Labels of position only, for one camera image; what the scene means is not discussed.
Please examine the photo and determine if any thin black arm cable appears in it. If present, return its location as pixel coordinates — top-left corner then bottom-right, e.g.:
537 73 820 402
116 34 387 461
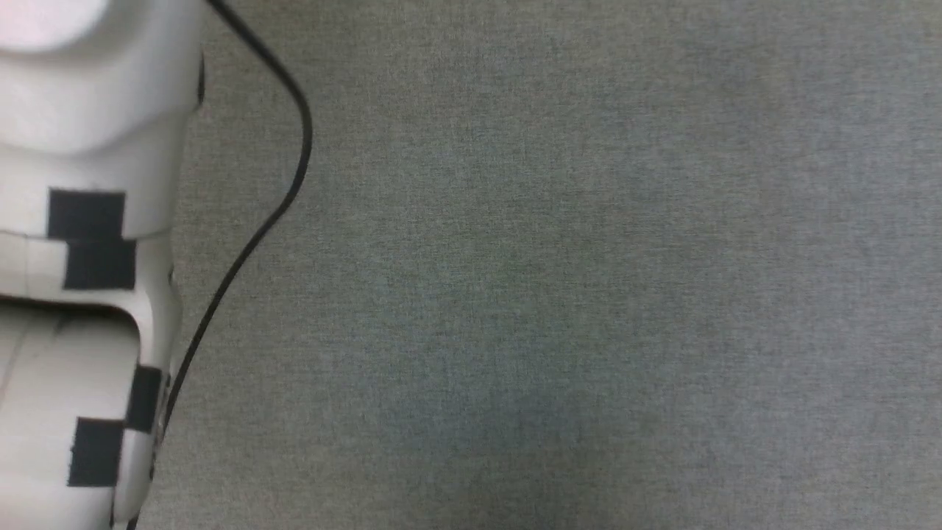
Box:
127 0 314 530

